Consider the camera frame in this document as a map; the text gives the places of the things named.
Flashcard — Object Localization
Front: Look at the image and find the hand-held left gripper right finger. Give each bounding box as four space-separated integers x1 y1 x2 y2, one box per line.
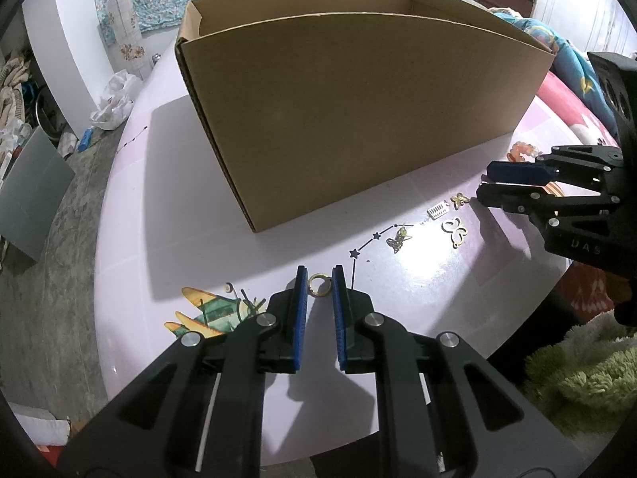
331 264 590 478

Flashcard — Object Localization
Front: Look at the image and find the pink bead bracelet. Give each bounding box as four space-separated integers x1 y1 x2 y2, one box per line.
508 140 543 163

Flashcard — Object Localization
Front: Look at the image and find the white panelled wardrobe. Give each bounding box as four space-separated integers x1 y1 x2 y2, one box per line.
530 0 637 55

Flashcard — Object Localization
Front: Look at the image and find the white plastic bag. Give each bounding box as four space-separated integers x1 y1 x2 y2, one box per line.
90 71 137 131

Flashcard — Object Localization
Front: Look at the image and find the green fluffy cloth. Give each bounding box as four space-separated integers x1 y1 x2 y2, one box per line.
525 309 637 409

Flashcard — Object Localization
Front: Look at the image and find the pile of clothes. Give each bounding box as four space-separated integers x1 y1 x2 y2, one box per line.
0 47 41 160

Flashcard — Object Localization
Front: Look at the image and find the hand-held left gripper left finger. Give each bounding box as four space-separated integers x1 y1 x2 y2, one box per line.
57 264 310 478

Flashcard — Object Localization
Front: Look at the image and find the brown cardboard box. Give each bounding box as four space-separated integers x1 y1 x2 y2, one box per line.
174 0 555 233

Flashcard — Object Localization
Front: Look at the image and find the gold charm with green stone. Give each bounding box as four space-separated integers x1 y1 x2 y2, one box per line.
387 226 414 255

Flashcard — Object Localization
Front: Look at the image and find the gold ring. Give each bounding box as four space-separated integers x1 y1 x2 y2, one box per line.
307 273 333 297

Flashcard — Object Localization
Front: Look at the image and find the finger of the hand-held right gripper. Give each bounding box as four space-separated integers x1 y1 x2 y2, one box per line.
475 182 621 221
482 144 624 194

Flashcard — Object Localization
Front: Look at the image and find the large butterfly outline charm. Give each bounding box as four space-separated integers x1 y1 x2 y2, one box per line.
442 216 469 249

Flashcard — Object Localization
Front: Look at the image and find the pink floral blanket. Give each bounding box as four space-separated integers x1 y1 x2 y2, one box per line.
535 72 637 319

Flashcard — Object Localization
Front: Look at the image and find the blue floral quilt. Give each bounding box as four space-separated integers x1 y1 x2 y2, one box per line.
490 7 620 130

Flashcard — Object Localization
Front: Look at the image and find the grey board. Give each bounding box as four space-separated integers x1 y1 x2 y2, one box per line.
0 126 76 263

